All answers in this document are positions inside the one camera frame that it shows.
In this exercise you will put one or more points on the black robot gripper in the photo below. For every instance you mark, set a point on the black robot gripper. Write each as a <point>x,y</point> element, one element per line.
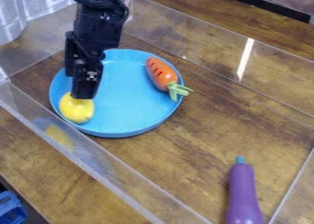
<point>96,32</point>

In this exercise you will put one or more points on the yellow toy lemon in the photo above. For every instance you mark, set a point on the yellow toy lemon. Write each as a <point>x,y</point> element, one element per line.
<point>76,110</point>

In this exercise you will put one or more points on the blue round tray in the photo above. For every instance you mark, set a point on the blue round tray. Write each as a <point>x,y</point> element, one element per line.
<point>129,106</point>

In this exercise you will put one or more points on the orange toy carrot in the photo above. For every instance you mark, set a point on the orange toy carrot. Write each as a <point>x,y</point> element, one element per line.
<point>165,78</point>

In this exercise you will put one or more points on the white sheer curtain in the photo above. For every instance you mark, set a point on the white sheer curtain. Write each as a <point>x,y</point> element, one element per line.
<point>17,12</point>

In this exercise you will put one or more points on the black bar in background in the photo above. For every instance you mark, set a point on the black bar in background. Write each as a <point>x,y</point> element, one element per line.
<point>280,10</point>

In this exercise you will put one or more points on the blue plastic object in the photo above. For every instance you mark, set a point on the blue plastic object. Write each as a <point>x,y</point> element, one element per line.
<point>12,211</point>

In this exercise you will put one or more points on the purple toy eggplant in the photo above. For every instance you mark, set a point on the purple toy eggplant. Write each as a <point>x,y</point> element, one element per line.
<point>243,210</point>

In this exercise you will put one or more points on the clear acrylic enclosure wall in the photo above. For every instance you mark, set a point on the clear acrylic enclosure wall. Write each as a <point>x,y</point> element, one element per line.
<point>247,63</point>

